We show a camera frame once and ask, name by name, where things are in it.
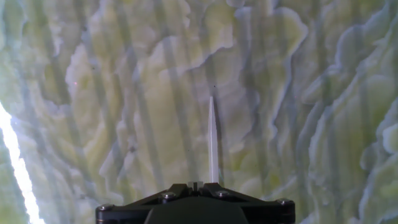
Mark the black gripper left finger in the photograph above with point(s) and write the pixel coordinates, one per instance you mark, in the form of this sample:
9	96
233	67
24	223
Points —
133	211

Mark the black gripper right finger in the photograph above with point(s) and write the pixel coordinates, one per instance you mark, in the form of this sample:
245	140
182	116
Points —
264	211

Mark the green marble pattern mat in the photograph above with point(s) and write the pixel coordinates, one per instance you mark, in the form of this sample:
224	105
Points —
93	93

